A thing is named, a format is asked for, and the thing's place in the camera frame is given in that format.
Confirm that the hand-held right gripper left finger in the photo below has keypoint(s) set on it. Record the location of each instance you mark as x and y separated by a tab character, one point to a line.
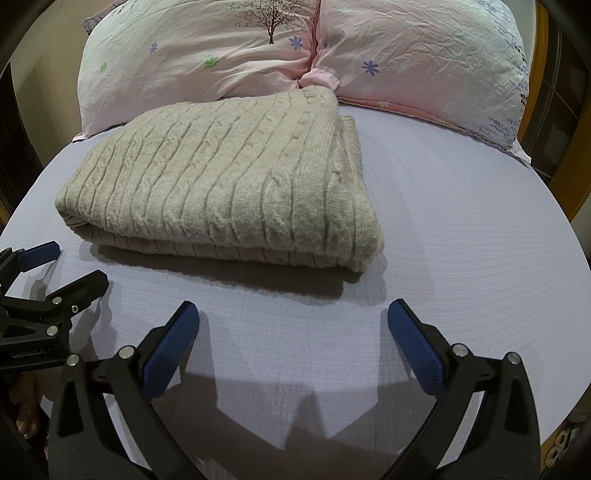
170	344

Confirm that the lavender bed sheet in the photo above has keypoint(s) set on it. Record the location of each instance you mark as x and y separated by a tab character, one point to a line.
415	258

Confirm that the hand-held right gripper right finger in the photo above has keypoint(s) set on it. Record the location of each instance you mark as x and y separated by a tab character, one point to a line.
418	346

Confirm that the wooden bed frame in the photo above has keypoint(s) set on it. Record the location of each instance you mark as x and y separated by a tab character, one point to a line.
561	115

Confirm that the beige knit blanket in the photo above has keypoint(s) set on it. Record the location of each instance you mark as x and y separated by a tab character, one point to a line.
221	184

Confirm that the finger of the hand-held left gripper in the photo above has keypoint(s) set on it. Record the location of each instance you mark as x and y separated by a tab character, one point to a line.
78	288
39	254

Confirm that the white floral pillow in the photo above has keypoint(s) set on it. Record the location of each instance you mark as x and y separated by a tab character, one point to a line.
194	55

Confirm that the pink floral pillow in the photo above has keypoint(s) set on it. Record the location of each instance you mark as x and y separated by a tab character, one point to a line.
415	60

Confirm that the person's left hand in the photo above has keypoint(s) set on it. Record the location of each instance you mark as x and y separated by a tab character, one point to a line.
25	406

